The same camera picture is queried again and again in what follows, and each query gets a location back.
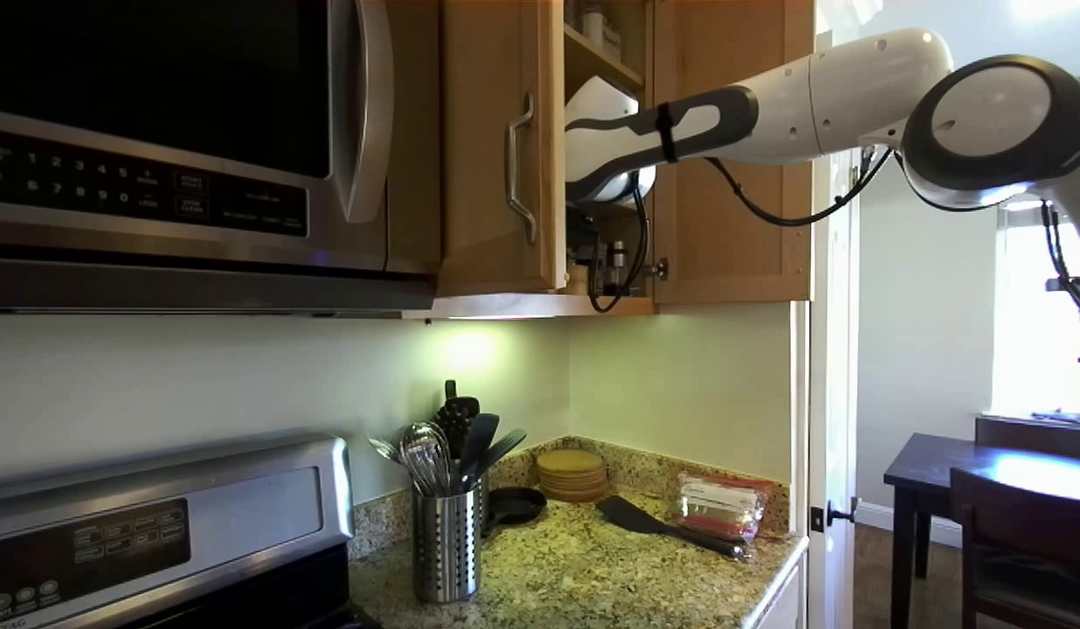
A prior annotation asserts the red plastic food package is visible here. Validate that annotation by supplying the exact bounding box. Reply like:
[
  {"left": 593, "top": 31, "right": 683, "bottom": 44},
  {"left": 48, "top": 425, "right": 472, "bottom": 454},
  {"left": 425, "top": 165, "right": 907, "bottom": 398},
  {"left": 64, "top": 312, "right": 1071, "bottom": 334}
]
[{"left": 677, "top": 470, "right": 764, "bottom": 541}]

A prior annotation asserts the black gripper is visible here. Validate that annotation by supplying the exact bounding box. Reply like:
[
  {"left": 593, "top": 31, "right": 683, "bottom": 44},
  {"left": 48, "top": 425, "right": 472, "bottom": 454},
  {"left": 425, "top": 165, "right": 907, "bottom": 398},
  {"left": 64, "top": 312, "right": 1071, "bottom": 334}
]
[{"left": 568, "top": 212, "right": 632, "bottom": 293}]

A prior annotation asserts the small black pan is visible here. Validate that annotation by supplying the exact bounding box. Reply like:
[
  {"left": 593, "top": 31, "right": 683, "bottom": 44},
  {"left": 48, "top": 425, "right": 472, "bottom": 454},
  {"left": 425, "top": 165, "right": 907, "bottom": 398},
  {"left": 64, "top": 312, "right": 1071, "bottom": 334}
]
[{"left": 488, "top": 487, "right": 544, "bottom": 523}]

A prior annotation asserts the dark wooden chair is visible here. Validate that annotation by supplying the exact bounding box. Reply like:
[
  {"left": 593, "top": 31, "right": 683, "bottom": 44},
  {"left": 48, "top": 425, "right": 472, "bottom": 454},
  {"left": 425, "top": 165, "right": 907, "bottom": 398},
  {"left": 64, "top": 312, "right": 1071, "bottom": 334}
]
[{"left": 949, "top": 469, "right": 1080, "bottom": 629}]

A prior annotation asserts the black spatula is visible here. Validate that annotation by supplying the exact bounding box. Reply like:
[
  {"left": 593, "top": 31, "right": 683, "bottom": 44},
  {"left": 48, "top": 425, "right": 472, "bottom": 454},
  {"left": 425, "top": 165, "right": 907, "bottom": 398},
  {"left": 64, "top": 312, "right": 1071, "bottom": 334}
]
[{"left": 599, "top": 497, "right": 744, "bottom": 560}]

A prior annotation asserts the dark wooden dining table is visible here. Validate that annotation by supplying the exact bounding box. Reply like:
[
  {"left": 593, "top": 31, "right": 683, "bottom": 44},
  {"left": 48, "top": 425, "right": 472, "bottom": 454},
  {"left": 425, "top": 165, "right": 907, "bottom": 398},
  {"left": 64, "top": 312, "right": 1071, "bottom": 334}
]
[{"left": 884, "top": 433, "right": 1080, "bottom": 629}]

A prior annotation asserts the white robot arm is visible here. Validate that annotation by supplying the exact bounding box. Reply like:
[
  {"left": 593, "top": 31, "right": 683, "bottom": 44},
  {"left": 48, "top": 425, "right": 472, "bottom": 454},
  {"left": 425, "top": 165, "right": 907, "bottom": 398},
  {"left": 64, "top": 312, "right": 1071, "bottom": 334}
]
[{"left": 567, "top": 29, "right": 1080, "bottom": 236}]

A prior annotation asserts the stack of round cork coasters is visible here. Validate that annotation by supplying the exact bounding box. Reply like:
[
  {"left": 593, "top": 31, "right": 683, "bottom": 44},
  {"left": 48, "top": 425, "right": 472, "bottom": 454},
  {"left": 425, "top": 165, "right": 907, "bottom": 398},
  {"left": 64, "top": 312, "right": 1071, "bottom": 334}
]
[{"left": 535, "top": 449, "right": 607, "bottom": 502}]

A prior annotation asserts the wooden cupboard door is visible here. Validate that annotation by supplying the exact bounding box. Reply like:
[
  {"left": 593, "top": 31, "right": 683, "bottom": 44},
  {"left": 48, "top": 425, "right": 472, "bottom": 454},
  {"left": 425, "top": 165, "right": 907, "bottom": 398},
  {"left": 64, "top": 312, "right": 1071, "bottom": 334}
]
[
  {"left": 650, "top": 0, "right": 814, "bottom": 312},
  {"left": 439, "top": 0, "right": 567, "bottom": 293}
]

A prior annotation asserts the steel utensil holder near stove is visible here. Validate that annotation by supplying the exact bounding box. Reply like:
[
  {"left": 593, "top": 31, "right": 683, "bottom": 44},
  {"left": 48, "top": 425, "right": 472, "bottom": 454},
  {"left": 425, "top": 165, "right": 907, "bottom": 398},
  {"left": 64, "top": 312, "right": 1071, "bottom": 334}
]
[{"left": 412, "top": 487, "right": 484, "bottom": 604}]

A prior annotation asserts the stainless microwave oven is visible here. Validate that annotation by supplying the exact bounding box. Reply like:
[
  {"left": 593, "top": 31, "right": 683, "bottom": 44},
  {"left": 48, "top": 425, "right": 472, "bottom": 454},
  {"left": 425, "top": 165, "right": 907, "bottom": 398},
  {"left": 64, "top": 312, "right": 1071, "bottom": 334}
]
[{"left": 0, "top": 0, "right": 444, "bottom": 318}]

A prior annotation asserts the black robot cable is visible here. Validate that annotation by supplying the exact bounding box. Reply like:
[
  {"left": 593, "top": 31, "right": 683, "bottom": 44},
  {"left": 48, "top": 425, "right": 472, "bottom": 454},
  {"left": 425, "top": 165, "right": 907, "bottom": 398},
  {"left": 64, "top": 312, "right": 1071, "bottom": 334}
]
[{"left": 582, "top": 143, "right": 897, "bottom": 313}]

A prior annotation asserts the stainless gas stove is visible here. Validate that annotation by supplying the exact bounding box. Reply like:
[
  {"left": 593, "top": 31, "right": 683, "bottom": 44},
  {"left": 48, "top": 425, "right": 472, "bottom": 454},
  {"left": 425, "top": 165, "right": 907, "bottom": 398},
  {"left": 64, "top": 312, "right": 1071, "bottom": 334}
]
[{"left": 0, "top": 437, "right": 380, "bottom": 629}]

